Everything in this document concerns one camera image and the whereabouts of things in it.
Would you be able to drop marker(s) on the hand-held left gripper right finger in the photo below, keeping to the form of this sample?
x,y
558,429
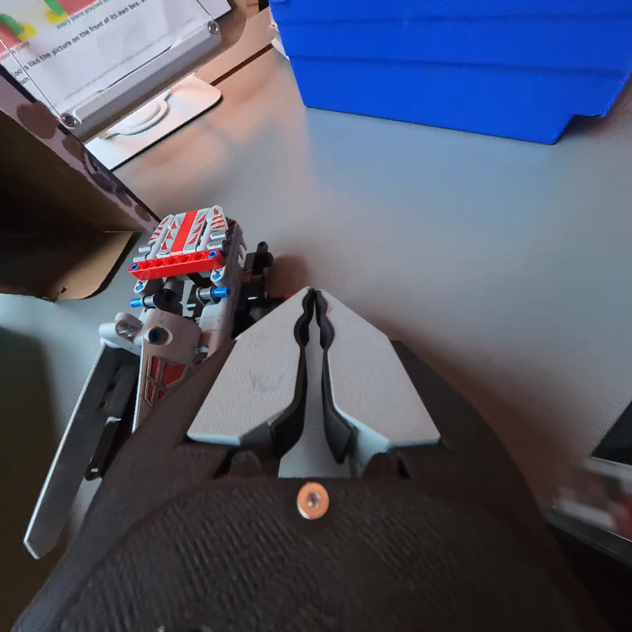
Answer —
x,y
380,390

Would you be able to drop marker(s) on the black lego set box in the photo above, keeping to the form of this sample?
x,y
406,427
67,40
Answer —
x,y
59,197

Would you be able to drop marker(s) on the red white id badge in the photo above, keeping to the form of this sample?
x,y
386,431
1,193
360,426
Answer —
x,y
597,493

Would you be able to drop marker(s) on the grey red lego vehicle model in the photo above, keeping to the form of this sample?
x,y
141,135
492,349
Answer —
x,y
182,247

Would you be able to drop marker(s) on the printed instruction sheet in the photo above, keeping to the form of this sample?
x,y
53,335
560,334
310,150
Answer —
x,y
108,44

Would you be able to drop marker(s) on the blue plastic bin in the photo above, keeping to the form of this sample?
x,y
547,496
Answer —
x,y
444,64

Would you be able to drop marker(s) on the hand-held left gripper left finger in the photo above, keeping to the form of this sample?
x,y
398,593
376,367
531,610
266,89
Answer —
x,y
247,390

